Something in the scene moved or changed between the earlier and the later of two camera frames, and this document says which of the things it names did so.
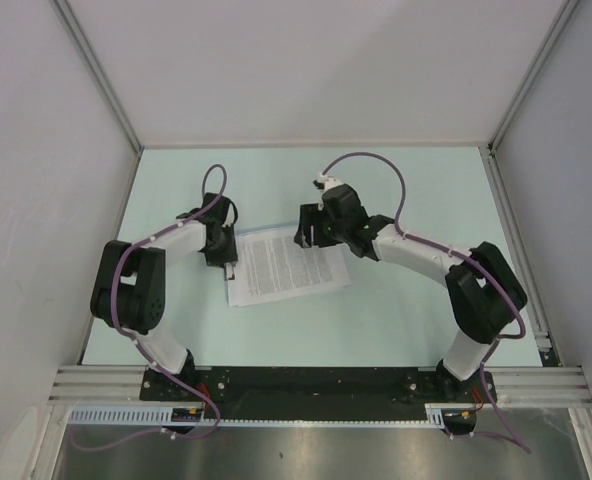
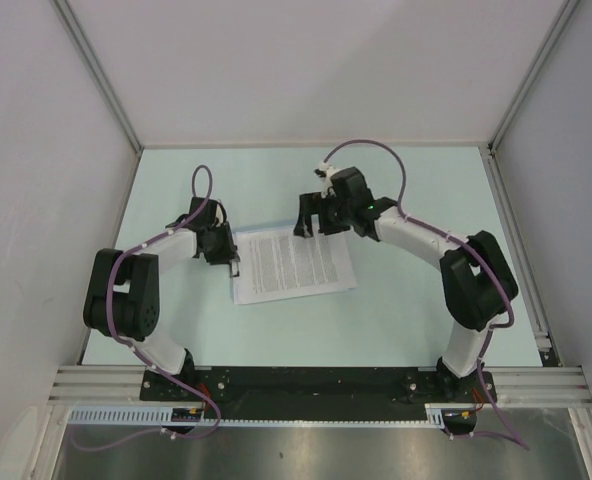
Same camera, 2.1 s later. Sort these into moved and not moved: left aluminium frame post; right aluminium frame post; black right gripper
Moved: black right gripper
Not moved: left aluminium frame post; right aluminium frame post
